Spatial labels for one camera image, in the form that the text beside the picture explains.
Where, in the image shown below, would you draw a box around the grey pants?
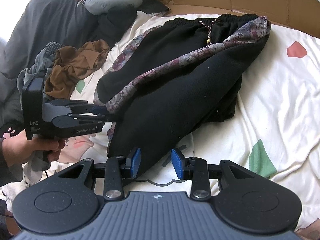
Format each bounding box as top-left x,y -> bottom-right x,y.
17,41 -> 60,98

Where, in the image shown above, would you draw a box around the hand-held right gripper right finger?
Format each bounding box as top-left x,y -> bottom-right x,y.
171,148 -> 265,202

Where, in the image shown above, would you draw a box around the person's left hand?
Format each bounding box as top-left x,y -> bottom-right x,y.
4,130 -> 66,167

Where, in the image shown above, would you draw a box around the brown garment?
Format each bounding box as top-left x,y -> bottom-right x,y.
45,39 -> 110,100

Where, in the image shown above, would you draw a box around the dark grey pillow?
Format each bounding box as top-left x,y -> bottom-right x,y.
0,0 -> 105,120

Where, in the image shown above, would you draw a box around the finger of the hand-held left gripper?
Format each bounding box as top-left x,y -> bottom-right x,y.
53,114 -> 117,128
49,99 -> 107,115

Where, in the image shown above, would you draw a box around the black cloth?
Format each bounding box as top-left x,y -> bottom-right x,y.
97,0 -> 170,43

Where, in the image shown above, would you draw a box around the cream bear print bed sheet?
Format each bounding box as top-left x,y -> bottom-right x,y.
0,10 -> 320,234

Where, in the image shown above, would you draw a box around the black pants with bear-print stripe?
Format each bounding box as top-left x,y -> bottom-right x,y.
96,14 -> 272,165

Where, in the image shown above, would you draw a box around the grey neck pillow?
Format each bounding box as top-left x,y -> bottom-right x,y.
77,0 -> 143,15

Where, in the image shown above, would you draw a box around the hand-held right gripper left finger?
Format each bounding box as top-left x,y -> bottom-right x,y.
54,147 -> 141,202

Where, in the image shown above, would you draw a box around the person's left forearm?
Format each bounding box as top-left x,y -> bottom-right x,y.
0,137 -> 24,187

